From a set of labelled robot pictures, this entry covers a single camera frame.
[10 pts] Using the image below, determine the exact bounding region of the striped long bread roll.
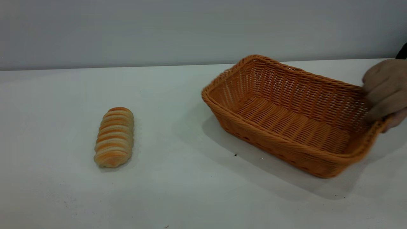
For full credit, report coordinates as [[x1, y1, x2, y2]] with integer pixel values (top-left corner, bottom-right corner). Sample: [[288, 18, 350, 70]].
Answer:
[[93, 107, 134, 168]]

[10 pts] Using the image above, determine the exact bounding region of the orange woven wicker basket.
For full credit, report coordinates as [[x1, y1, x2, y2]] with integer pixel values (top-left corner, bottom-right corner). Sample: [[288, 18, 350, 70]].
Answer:
[[201, 54, 392, 178]]

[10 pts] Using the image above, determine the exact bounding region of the dark sleeve of person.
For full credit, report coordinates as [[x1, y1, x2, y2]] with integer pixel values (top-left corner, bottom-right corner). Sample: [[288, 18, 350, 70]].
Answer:
[[396, 43, 407, 60]]

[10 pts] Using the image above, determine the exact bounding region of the person's bare hand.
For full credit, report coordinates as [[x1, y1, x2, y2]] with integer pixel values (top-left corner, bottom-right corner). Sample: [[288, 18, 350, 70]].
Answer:
[[362, 59, 407, 133]]

